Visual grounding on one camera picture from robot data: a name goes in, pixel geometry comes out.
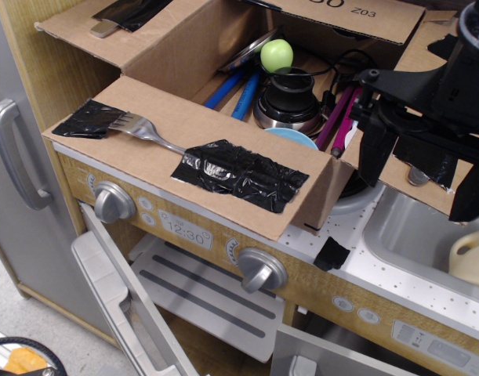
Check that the black tape on rear flap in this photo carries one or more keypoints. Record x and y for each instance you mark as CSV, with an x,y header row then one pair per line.
x,y
130,15

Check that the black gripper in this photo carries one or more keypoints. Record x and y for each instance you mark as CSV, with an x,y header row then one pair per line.
x,y
439,107

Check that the green apple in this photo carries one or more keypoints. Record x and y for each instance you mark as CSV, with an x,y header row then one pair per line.
x,y
276,54

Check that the grey oven door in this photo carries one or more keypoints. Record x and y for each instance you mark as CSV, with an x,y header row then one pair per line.
x,y
140,330

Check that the silver left oven knob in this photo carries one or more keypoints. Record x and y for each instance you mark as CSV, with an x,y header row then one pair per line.
x,y
112,202

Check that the light blue bowl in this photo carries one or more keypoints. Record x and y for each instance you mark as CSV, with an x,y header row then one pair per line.
x,y
293,135

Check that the silver toy sink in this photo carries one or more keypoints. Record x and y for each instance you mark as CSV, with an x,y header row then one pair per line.
x,y
417,239

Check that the small black tape piece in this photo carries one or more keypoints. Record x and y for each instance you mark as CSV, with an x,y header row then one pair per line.
x,y
331,256

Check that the purple marker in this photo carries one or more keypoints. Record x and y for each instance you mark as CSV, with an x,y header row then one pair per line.
x,y
335,115

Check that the black tape on right flap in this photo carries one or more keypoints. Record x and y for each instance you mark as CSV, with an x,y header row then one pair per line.
x,y
436,163

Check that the magenta marker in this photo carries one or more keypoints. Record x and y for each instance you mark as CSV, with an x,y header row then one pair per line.
x,y
345,126

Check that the silver metal plate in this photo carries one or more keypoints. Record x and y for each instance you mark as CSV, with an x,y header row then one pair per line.
x,y
250,52

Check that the large cardboard box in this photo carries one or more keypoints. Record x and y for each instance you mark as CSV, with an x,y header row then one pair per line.
x,y
172,64

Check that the toy kitchen stove unit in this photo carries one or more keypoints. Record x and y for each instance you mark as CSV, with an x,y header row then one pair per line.
x,y
376,264

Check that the black silver 3D mouse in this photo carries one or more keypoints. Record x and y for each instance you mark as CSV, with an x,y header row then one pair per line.
x,y
288,102

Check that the black tape on front flap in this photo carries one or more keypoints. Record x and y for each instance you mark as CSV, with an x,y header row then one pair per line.
x,y
224,168

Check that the blue marker right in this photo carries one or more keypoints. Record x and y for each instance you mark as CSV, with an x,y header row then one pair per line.
x,y
247,96

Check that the cream plastic jug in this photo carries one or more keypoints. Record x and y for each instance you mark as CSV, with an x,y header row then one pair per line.
x,y
464,258

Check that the silver utensil on rear flap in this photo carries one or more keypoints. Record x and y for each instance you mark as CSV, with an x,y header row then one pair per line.
x,y
104,28

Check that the black tape on fork tines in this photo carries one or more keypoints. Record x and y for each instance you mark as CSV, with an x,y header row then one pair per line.
x,y
91,121

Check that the white oven rack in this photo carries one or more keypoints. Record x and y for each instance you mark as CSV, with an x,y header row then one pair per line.
x,y
208,296

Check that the silver right oven knob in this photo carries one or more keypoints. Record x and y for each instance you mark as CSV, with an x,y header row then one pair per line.
x,y
260,270

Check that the grey fridge door handle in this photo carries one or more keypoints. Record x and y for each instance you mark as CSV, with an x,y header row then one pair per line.
x,y
33,198

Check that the blue marker left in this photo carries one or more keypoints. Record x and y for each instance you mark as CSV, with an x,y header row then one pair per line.
x,y
224,89

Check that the silver oven knob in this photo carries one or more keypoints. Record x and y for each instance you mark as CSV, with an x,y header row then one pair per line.
x,y
260,270
112,202

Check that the silver metal fork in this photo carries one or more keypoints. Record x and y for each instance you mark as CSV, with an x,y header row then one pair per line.
x,y
141,128

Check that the orange object with black cable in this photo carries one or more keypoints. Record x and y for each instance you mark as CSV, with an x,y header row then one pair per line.
x,y
29,357

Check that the grey cabinet door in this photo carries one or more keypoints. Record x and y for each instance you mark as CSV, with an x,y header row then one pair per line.
x,y
325,354

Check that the black tape on flap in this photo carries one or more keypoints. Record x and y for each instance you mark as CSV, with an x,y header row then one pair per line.
x,y
436,163
224,168
130,15

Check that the blue marker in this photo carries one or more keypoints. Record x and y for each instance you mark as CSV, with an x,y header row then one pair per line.
x,y
224,89
247,96

